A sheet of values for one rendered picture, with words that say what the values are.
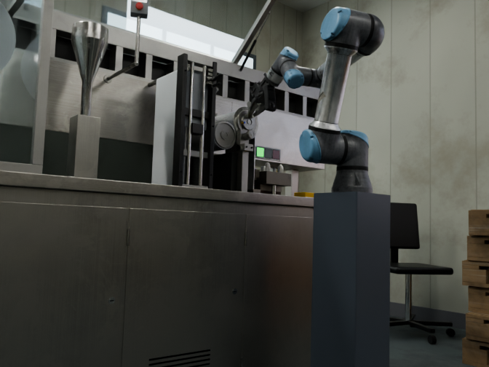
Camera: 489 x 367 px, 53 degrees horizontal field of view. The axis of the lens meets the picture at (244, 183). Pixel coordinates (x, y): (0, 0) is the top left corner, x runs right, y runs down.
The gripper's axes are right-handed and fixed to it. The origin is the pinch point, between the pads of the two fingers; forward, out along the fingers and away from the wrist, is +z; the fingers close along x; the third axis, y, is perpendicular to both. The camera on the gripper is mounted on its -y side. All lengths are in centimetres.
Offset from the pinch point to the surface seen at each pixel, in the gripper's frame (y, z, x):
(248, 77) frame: 49, 8, -27
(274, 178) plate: -20.9, 17.7, -15.3
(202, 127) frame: -14.8, 0.2, 32.8
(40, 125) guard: -29, 0, 97
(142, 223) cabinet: -53, 15, 64
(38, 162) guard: -38, 7, 97
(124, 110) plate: 24, 27, 46
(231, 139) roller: -5.8, 10.5, 7.9
